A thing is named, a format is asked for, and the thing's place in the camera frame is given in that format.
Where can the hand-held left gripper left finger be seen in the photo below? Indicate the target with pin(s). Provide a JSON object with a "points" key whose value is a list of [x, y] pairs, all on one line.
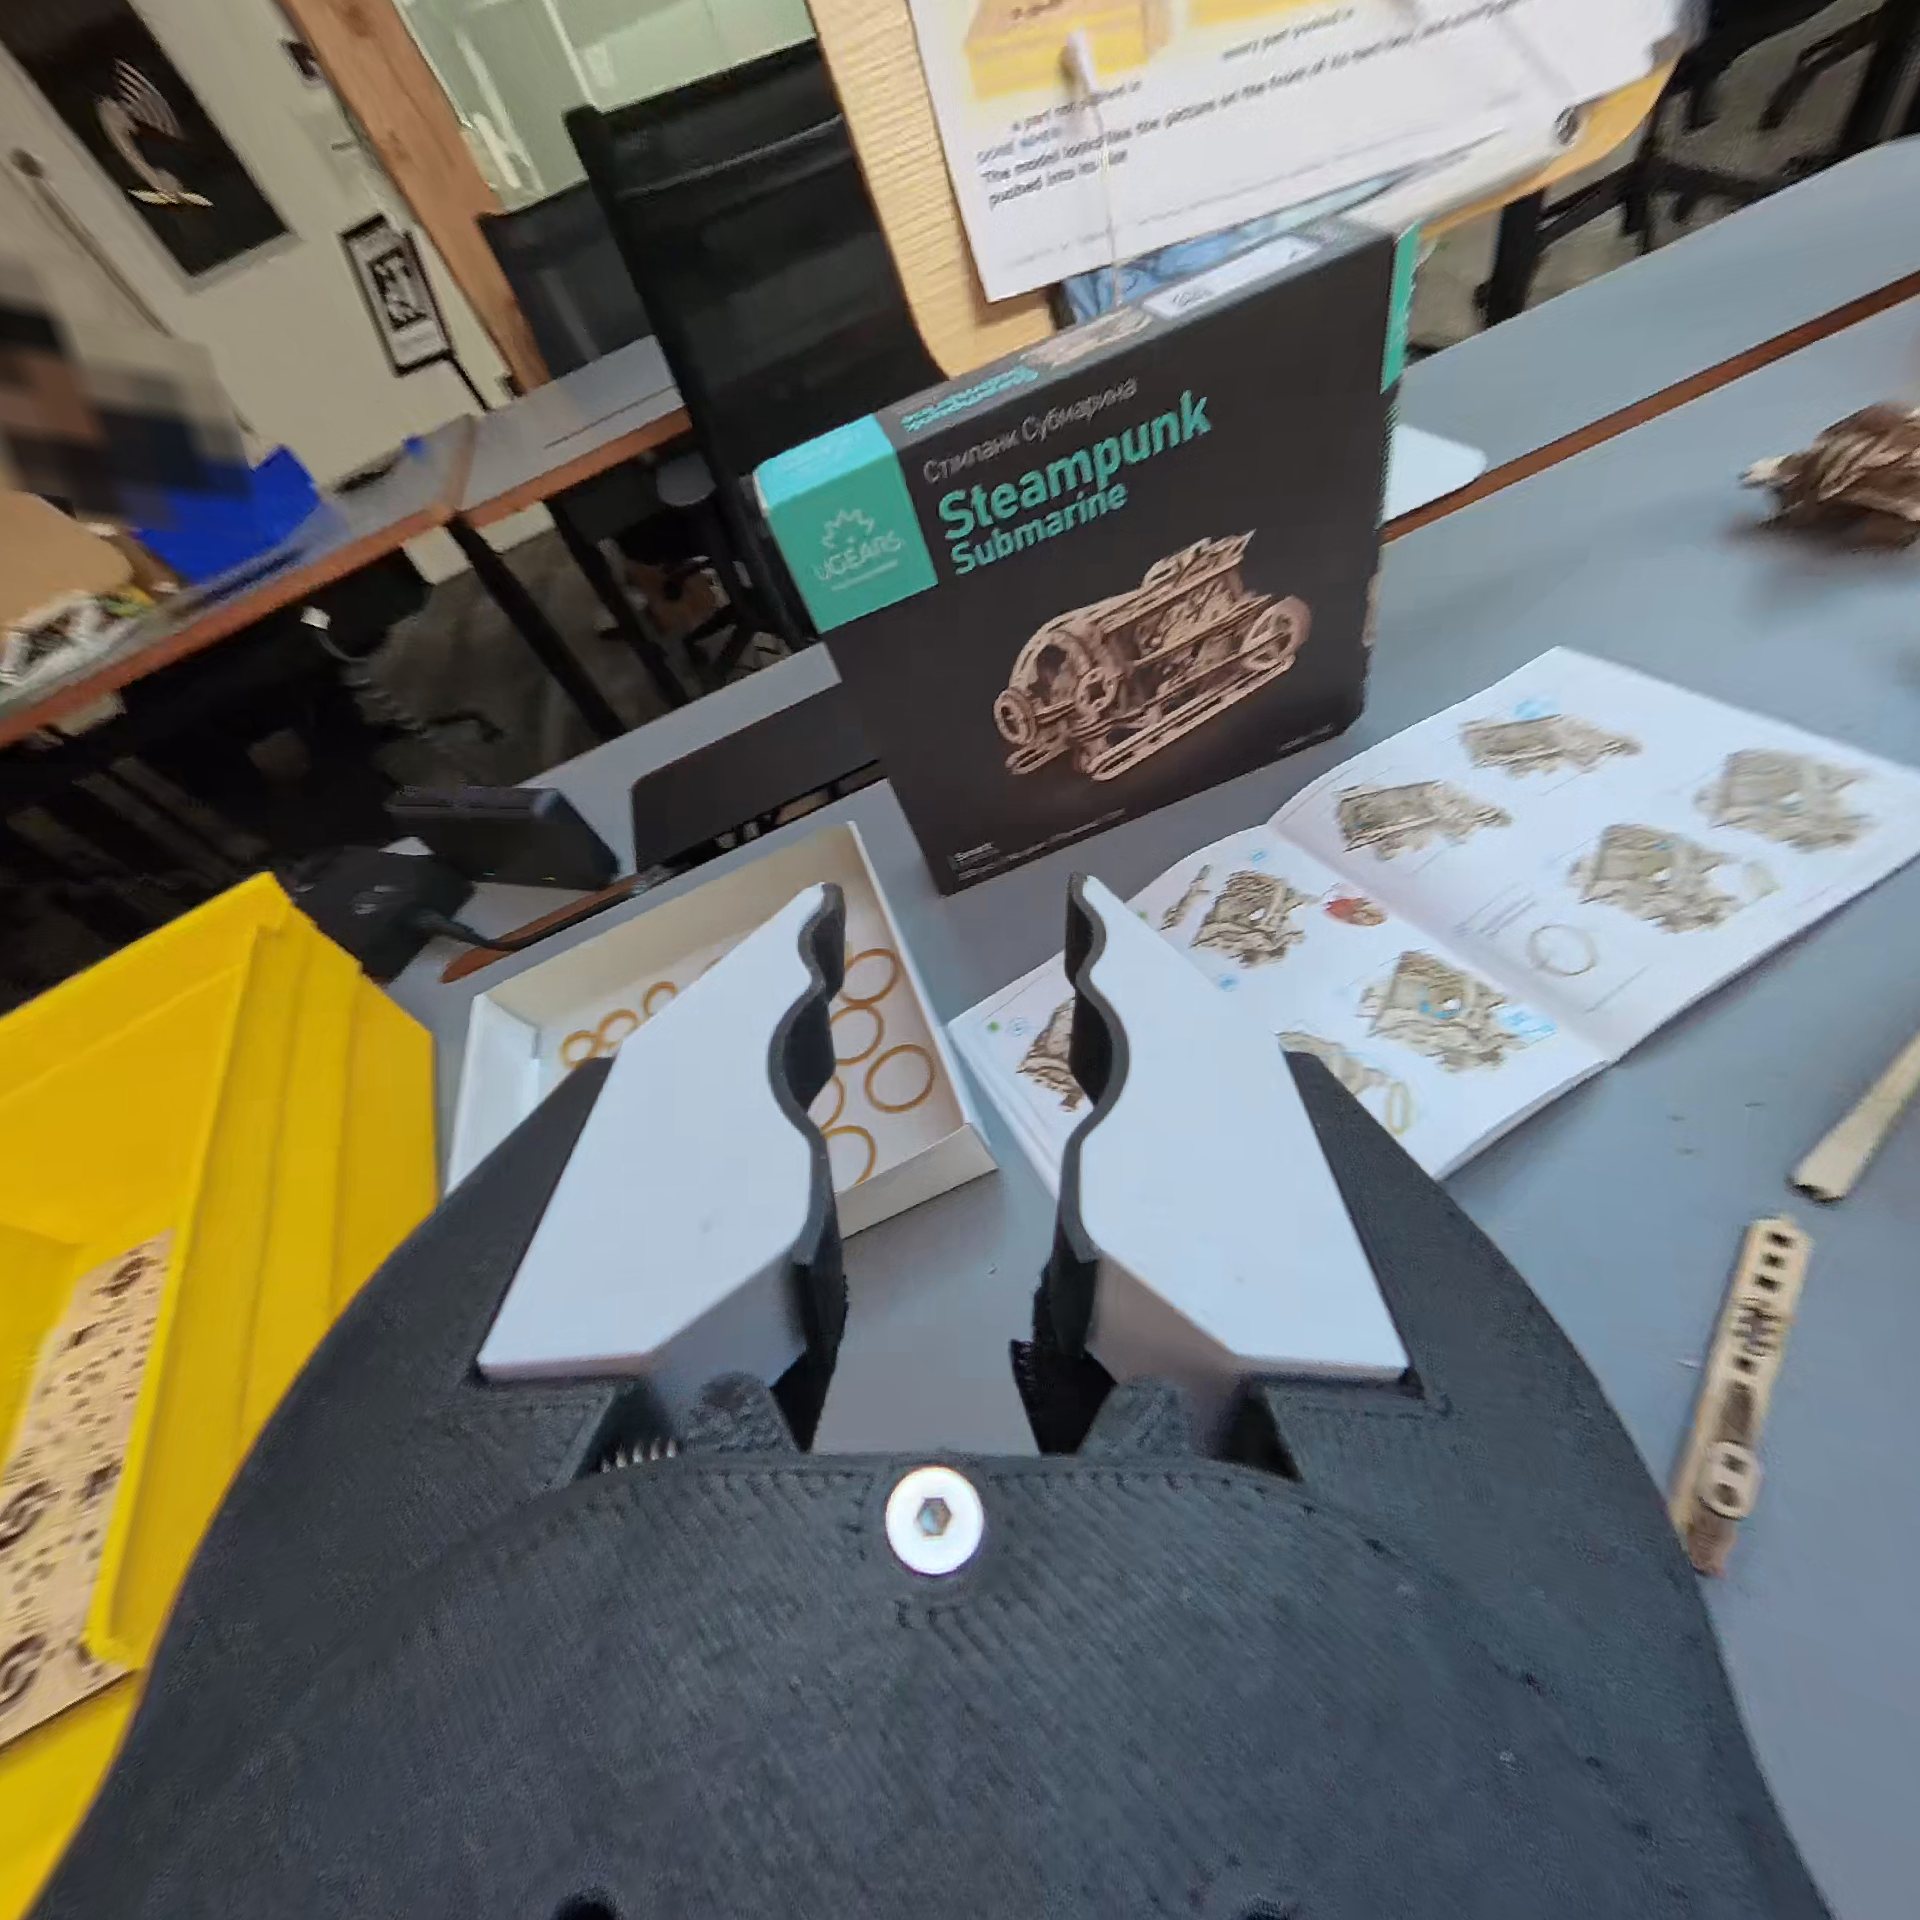
{"points": [[659, 1186]]}

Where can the brown cardboard box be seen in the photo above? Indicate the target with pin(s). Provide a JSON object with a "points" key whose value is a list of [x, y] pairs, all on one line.
{"points": [[59, 563]]}

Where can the illustrated instruction booklet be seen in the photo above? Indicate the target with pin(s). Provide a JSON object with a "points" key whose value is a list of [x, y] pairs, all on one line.
{"points": [[1499, 932]]}

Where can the small wooden model part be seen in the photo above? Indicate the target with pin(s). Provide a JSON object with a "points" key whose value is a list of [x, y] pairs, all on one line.
{"points": [[1852, 475]]}

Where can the blue plastic bin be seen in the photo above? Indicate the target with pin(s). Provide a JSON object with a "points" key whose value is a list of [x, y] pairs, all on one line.
{"points": [[254, 527]]}

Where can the black power adapter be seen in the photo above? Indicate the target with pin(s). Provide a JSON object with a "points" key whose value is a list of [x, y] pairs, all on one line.
{"points": [[511, 835]]}

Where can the printed marker tag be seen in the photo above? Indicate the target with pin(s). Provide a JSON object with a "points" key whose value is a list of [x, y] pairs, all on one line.
{"points": [[398, 292]]}

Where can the group of tan rubber bands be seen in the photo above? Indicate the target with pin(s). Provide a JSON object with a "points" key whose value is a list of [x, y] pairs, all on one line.
{"points": [[864, 1080]]}

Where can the yellow bin with plywood sheet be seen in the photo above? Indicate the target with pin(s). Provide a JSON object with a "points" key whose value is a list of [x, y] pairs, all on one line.
{"points": [[226, 1080]]}

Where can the black mesh office chair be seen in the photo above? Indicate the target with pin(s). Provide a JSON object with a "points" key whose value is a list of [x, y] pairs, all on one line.
{"points": [[750, 300]]}

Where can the wood-edged background desk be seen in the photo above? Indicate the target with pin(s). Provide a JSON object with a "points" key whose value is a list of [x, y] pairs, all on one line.
{"points": [[571, 420]]}

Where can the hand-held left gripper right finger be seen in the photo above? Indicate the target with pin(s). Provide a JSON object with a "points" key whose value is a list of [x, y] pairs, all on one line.
{"points": [[1215, 1172]]}

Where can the white cardboard tray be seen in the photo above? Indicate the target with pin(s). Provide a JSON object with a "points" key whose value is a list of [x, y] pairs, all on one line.
{"points": [[511, 1052]]}

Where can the black teal puzzle box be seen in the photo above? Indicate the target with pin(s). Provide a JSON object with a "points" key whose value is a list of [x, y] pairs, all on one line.
{"points": [[1140, 601]]}

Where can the plain wooden stick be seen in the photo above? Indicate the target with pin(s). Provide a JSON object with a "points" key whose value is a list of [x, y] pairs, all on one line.
{"points": [[1852, 1132]]}

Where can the dark wall poster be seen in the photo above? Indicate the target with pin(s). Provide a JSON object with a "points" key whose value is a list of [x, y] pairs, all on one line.
{"points": [[151, 135]]}

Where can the laser-cut plywood sheet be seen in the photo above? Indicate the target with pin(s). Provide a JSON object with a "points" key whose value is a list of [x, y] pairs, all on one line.
{"points": [[75, 1470]]}

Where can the white stand base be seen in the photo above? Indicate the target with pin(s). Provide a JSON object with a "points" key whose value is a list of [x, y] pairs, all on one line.
{"points": [[1433, 475]]}

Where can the instruction sheet on stand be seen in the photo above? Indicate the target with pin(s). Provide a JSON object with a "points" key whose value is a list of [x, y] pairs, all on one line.
{"points": [[887, 180]]}

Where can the wooden strip with holes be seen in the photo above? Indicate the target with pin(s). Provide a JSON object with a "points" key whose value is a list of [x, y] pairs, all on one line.
{"points": [[1739, 1380]]}

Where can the wooden pillar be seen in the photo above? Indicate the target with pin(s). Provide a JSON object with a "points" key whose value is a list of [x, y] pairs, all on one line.
{"points": [[390, 121]]}

